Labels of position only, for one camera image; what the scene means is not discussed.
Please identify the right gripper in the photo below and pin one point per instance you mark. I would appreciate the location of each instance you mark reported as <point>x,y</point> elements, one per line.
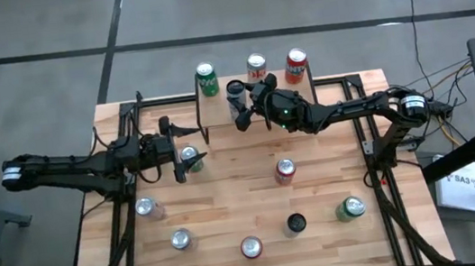
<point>285,111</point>

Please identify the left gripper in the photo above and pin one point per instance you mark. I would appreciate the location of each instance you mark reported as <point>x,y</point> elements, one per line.
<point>160,151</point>

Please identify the green Sprite can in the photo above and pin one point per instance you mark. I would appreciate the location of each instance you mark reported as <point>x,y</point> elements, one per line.
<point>187,152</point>
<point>209,84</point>

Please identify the white Celsius Arctic Vibe can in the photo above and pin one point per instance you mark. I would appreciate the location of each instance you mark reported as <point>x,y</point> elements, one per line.
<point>296,223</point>
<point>236,101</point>

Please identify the silver Diet Coke can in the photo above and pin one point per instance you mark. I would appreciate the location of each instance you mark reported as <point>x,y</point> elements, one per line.
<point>146,207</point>
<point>257,69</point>
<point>181,239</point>

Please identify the red Fanta can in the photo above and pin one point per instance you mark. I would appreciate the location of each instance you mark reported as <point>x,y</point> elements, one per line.
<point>251,247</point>
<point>295,69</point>
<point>286,170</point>

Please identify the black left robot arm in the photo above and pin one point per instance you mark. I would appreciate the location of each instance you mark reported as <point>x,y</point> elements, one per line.
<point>64,165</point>

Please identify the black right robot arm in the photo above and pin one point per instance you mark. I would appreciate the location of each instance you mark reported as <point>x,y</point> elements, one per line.
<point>352,107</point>

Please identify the green soda can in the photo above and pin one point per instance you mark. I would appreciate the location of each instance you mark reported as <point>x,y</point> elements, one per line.
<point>351,207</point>

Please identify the white paper sign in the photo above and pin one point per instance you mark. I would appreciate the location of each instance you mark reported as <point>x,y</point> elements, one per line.
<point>459,196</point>

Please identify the black aluminium table frame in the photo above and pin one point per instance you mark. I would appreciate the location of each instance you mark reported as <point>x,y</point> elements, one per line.
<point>161,101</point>

